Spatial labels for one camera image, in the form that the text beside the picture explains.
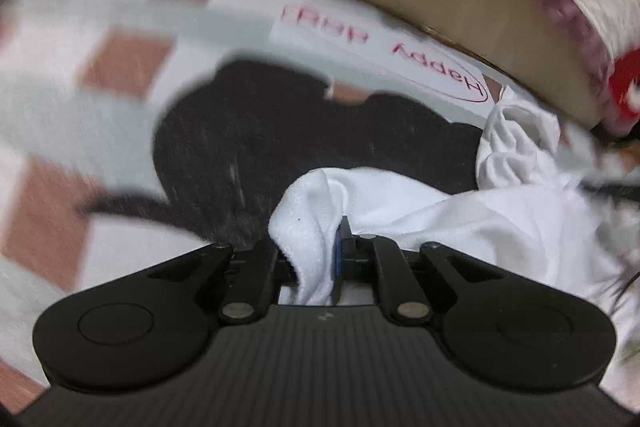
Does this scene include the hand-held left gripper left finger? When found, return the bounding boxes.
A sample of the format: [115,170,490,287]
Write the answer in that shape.
[150,239,301,324]

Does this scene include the pink grey checked rug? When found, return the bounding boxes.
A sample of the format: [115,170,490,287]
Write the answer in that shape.
[0,0,640,413]

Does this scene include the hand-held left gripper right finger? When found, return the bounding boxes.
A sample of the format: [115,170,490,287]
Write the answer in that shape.
[334,216,505,327]

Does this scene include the white t-shirt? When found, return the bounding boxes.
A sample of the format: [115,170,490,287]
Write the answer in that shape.
[267,87,640,358]

